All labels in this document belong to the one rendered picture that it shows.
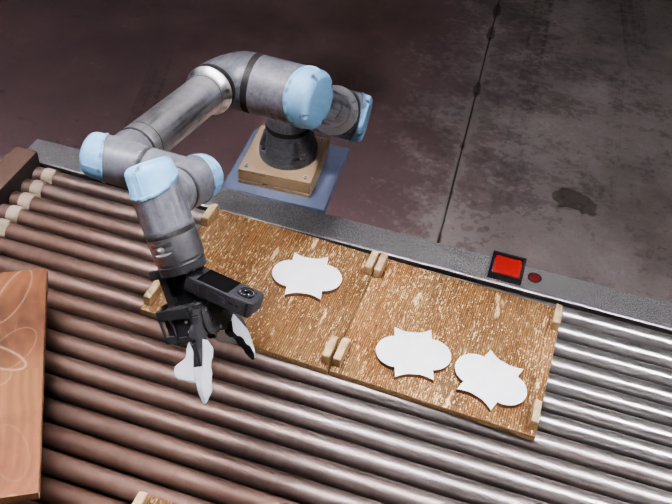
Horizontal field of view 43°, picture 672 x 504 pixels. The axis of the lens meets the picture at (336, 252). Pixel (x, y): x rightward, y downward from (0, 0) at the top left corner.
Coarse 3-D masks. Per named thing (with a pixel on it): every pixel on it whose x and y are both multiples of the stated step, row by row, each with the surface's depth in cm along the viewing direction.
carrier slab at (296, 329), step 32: (224, 224) 197; (256, 224) 198; (224, 256) 190; (256, 256) 190; (288, 256) 191; (320, 256) 192; (352, 256) 193; (256, 288) 183; (352, 288) 185; (256, 320) 177; (288, 320) 178; (320, 320) 178; (288, 352) 171; (320, 352) 172
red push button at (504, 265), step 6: (498, 258) 197; (504, 258) 197; (510, 258) 197; (498, 264) 195; (504, 264) 195; (510, 264) 196; (516, 264) 196; (492, 270) 194; (498, 270) 194; (504, 270) 194; (510, 270) 194; (516, 270) 194; (516, 276) 193
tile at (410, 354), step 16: (400, 336) 175; (416, 336) 175; (384, 352) 172; (400, 352) 172; (416, 352) 172; (432, 352) 173; (448, 352) 173; (400, 368) 169; (416, 368) 169; (432, 368) 170
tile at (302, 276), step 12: (276, 264) 188; (288, 264) 188; (300, 264) 188; (312, 264) 188; (324, 264) 189; (276, 276) 185; (288, 276) 185; (300, 276) 185; (312, 276) 186; (324, 276) 186; (336, 276) 186; (288, 288) 183; (300, 288) 183; (312, 288) 183; (324, 288) 183; (336, 288) 184
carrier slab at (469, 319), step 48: (384, 288) 186; (432, 288) 187; (480, 288) 188; (384, 336) 176; (432, 336) 177; (480, 336) 178; (528, 336) 179; (384, 384) 167; (432, 384) 168; (528, 384) 170; (528, 432) 162
